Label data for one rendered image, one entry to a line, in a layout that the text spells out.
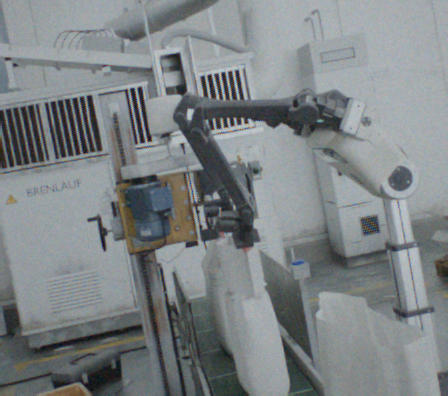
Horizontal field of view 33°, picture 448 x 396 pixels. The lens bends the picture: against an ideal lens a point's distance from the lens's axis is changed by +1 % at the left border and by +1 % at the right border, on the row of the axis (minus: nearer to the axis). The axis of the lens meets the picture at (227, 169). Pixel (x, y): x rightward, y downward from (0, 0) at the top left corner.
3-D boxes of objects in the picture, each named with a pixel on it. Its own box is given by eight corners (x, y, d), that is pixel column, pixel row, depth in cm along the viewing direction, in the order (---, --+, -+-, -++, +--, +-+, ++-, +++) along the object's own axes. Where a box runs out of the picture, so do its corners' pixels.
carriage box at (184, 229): (199, 239, 339) (186, 172, 337) (125, 254, 334) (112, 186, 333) (194, 233, 363) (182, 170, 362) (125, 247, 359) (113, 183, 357)
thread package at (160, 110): (189, 130, 318) (182, 90, 317) (151, 137, 316) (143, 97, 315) (186, 131, 334) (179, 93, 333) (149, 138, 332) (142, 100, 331)
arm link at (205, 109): (184, 107, 249) (188, 93, 257) (188, 141, 256) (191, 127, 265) (319, 104, 245) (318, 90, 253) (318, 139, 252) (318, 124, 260)
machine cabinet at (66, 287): (297, 298, 624) (252, 51, 613) (22, 359, 594) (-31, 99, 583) (270, 275, 739) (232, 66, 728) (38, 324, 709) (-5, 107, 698)
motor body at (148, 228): (173, 237, 318) (162, 180, 316) (138, 244, 316) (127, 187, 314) (171, 233, 333) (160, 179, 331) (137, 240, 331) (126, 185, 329)
